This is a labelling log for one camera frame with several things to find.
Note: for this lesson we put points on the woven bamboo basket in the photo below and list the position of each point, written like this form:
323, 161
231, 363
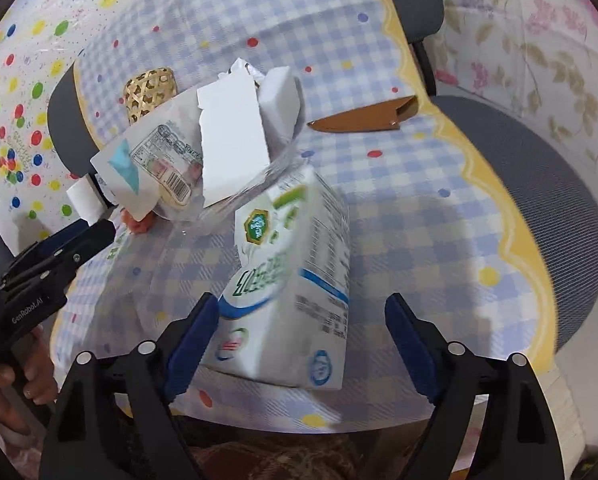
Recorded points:
145, 92

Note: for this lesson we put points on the white green milk carton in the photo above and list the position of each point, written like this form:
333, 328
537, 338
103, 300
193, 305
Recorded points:
284, 314

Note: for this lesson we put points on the blue checked cloth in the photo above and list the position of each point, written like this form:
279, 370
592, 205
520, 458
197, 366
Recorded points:
429, 218

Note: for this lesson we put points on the brown knife sheath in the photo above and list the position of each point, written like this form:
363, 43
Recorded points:
382, 116

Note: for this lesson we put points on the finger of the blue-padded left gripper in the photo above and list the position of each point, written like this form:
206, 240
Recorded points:
87, 244
49, 245

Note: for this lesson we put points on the person's left hand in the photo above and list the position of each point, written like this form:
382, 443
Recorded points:
40, 385

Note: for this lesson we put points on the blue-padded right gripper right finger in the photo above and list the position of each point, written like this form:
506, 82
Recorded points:
518, 439

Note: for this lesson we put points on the orange knitted cloth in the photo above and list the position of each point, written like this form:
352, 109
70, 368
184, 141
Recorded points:
138, 226

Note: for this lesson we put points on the floral pattern plastic sheet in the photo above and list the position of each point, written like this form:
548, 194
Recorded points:
538, 59

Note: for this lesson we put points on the clear plastic trash bag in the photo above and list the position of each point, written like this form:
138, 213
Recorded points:
280, 101

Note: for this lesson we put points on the dark grey chair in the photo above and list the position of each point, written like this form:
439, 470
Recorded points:
559, 209

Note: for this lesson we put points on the balloon pattern plastic sheet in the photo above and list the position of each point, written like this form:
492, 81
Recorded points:
39, 41

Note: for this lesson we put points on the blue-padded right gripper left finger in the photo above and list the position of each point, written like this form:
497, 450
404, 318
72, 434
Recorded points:
113, 417

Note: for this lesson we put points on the white paper roll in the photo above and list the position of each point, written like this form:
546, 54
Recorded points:
87, 201

